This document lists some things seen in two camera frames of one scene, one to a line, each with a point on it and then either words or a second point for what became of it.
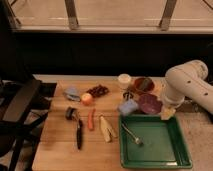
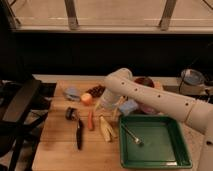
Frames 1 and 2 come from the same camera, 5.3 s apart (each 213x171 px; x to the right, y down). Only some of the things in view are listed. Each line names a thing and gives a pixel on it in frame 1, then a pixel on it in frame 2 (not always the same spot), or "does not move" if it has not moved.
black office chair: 24,106 does not move
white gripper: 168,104 → 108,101
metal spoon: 135,139 does not move
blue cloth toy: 72,93 does not move
